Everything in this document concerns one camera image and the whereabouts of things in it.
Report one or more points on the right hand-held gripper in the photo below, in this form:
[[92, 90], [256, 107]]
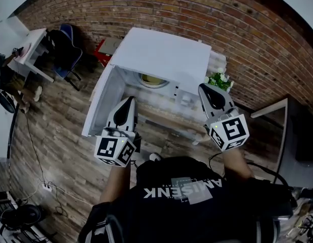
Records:
[[234, 129]]

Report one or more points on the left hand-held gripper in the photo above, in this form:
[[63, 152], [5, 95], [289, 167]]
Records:
[[107, 147]]

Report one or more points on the beige plate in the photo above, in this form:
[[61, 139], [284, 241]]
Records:
[[152, 79]]

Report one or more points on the white microwave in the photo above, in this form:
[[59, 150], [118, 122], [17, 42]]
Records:
[[166, 49]]

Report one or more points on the person's right forearm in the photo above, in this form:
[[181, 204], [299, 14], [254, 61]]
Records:
[[237, 163]]

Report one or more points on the person's left forearm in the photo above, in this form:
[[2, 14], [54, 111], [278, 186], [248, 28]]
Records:
[[115, 183]]

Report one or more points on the white flowers in pot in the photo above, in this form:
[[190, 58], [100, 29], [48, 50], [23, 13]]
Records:
[[220, 81]]

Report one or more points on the person's left white shoe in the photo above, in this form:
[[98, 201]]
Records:
[[155, 157]]

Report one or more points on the table with white tablecloth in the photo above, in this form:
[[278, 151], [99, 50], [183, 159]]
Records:
[[171, 125]]

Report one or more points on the red box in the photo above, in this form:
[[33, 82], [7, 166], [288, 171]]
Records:
[[101, 57]]

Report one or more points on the grey cardboard box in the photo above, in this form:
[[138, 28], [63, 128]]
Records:
[[109, 45]]

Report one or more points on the blue chair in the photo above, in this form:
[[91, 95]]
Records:
[[70, 62]]

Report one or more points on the dark desk with wooden edge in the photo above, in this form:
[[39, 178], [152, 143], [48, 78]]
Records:
[[297, 140]]

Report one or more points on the black backpack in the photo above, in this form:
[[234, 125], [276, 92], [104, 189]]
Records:
[[60, 47]]

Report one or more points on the white power strip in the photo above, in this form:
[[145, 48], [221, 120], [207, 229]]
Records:
[[47, 187]]

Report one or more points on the person's black printed shirt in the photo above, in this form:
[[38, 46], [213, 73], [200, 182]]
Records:
[[176, 211]]

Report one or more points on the white desk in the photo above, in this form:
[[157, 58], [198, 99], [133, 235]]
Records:
[[32, 42]]

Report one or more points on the pink plate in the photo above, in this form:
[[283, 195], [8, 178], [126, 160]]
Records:
[[24, 50]]

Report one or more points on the black round device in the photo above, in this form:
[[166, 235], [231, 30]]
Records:
[[22, 216]]

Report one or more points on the black metal rack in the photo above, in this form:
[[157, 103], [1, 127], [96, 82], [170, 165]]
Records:
[[4, 234]]

